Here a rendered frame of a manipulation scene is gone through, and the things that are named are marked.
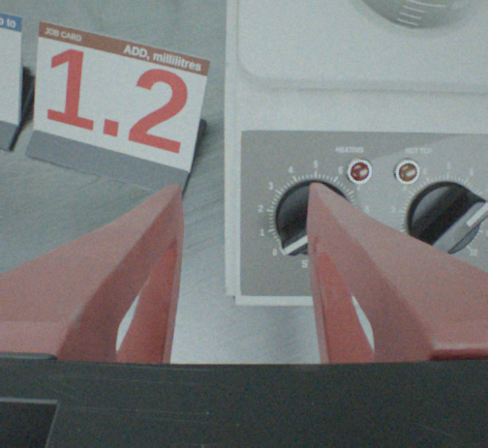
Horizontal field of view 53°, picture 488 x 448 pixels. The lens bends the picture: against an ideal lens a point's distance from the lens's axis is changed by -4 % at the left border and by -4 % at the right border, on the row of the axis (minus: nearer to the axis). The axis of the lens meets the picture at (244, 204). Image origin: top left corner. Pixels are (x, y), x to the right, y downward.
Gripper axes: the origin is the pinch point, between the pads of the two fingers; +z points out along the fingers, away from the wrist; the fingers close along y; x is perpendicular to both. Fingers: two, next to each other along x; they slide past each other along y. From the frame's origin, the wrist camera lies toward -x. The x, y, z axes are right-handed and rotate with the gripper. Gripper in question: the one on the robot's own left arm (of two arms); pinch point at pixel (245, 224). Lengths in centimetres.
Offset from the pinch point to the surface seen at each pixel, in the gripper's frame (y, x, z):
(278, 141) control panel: -1.3, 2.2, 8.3
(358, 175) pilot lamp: -4.6, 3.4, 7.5
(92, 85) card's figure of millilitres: 7.8, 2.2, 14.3
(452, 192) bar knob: -8.5, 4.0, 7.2
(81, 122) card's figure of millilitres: 8.6, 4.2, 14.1
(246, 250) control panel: 0.0, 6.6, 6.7
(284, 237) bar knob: -1.5, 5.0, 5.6
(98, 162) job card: 7.7, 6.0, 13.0
